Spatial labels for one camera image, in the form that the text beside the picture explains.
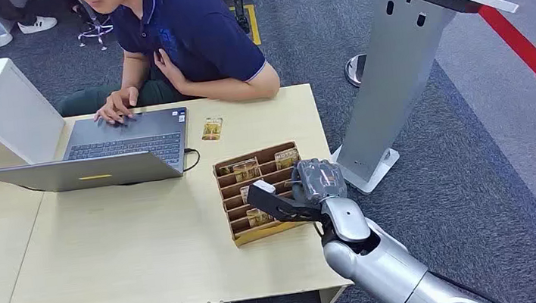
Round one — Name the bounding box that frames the chrome stanchion base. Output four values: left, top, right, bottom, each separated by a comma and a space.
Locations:
342, 52, 372, 90

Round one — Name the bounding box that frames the black equipment stand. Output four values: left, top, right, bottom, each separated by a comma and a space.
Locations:
204, 0, 266, 40

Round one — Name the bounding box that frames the grey kiosk stand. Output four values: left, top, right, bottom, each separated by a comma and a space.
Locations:
313, 0, 536, 199

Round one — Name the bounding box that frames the chrome chair base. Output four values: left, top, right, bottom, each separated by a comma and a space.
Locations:
73, 0, 118, 55

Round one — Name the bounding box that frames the brown slotted card holder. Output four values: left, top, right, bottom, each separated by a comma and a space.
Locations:
210, 139, 313, 251

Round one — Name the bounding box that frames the black laptop charging cable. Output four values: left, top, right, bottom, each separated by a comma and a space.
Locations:
179, 146, 204, 174

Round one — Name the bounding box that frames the person's right hand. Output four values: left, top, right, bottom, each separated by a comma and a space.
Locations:
90, 85, 144, 129

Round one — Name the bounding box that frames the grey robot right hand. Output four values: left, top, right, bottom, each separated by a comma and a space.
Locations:
288, 155, 351, 214

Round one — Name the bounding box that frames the grey open laptop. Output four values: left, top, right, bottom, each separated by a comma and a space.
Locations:
0, 106, 197, 200

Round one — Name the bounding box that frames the gold hotel key card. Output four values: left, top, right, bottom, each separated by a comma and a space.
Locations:
231, 157, 263, 184
245, 205, 277, 229
273, 147, 302, 172
238, 184, 256, 205
199, 115, 227, 143

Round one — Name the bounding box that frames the person's left hand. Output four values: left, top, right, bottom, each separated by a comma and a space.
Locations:
153, 44, 192, 96

